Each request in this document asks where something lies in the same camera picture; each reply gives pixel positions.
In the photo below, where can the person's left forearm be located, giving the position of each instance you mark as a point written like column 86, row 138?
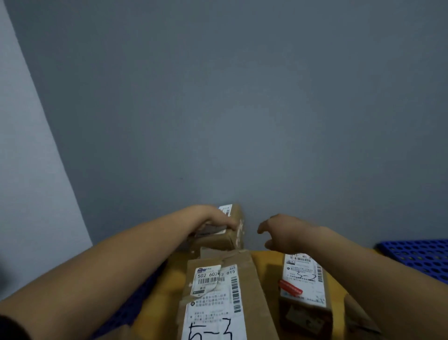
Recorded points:
column 105, row 273

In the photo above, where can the small cardboard parcel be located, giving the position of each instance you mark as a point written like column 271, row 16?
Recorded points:
column 217, row 241
column 304, row 280

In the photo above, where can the person's left hand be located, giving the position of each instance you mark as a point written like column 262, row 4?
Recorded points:
column 213, row 217

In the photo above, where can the blue plastic grid pallet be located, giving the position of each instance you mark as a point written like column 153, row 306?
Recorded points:
column 140, row 297
column 413, row 255

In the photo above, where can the person's right hand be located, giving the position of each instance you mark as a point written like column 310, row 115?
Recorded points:
column 294, row 234

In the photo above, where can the person's black sleeve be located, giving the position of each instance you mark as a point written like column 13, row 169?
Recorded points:
column 10, row 331

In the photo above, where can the person's right forearm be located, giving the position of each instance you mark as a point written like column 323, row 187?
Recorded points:
column 385, row 287

